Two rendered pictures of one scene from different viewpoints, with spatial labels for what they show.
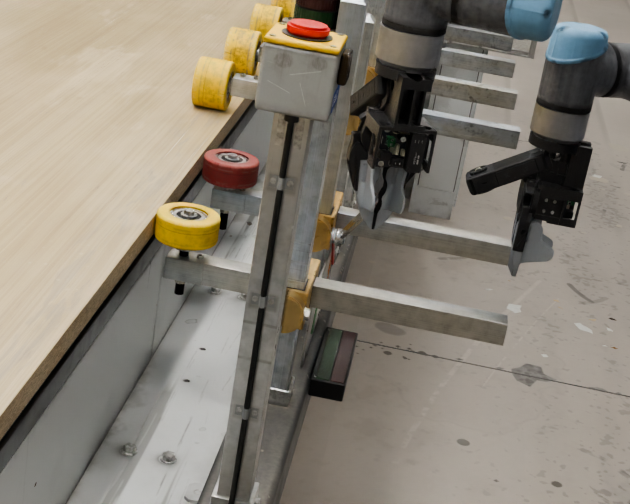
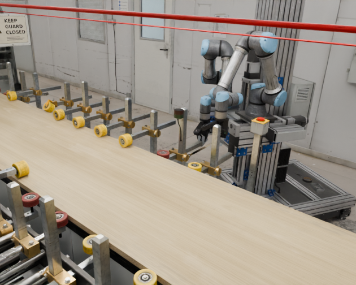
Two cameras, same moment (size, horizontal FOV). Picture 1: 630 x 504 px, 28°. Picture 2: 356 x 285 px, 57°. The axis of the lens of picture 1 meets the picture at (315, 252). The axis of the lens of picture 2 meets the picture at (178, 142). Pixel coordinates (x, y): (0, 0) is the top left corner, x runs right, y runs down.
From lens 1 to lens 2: 1.77 m
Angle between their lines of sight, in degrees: 52
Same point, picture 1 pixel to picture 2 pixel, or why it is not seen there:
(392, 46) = (224, 115)
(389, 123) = (225, 129)
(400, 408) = not seen: hidden behind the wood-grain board
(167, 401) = not seen: hidden behind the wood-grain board
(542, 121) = (205, 116)
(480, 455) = not seen: hidden behind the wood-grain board
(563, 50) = (208, 102)
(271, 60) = (264, 126)
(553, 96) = (207, 111)
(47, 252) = (209, 184)
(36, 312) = (238, 191)
